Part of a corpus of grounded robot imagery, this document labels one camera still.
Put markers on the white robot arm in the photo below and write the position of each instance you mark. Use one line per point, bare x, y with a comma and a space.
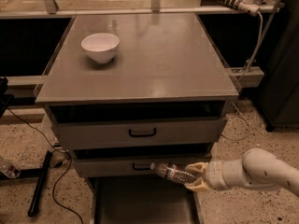
257, 169

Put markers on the dark cabinet at right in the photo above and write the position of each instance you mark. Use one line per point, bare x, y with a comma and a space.
278, 94

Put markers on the grey bottom drawer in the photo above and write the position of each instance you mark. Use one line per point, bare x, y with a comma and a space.
142, 199

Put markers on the grey drawer cabinet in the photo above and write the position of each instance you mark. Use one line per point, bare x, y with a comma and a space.
165, 68

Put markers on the clear bottle on floor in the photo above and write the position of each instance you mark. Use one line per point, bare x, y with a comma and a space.
8, 168

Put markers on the black metal floor stand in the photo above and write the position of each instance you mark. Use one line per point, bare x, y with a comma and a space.
40, 174

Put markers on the white power strip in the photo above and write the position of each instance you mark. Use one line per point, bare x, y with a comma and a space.
247, 6

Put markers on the grey middle drawer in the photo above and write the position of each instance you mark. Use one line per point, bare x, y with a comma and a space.
135, 165

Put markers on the clear plastic water bottle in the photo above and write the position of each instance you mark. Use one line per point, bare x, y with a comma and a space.
172, 172

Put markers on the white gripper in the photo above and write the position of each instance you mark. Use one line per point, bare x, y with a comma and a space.
216, 174

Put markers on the grey drawer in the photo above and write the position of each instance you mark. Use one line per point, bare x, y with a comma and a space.
92, 135
142, 199
135, 165

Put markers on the white ceramic bowl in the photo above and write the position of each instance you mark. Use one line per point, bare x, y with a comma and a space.
101, 47

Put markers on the metal frame rail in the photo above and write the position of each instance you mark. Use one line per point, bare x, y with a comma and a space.
130, 10

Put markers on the grey top drawer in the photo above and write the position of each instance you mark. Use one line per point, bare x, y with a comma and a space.
92, 135

